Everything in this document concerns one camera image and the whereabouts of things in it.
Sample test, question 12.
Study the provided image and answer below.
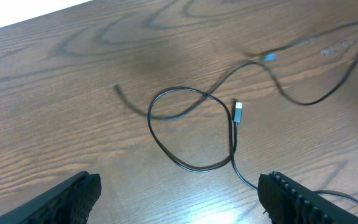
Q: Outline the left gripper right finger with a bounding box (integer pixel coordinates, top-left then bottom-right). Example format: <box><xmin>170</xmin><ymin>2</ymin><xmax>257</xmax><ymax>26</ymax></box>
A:
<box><xmin>257</xmin><ymin>172</ymin><xmax>358</xmax><ymax>224</ymax></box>

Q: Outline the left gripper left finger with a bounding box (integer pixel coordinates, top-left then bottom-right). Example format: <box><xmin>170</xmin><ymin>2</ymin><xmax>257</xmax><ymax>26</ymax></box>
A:
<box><xmin>0</xmin><ymin>171</ymin><xmax>101</xmax><ymax>224</ymax></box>

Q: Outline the black USB cable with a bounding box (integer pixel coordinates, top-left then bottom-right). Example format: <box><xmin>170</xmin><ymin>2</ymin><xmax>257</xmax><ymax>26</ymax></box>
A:
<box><xmin>147</xmin><ymin>86</ymin><xmax>358</xmax><ymax>224</ymax></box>
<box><xmin>113</xmin><ymin>17</ymin><xmax>358</xmax><ymax>121</ymax></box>

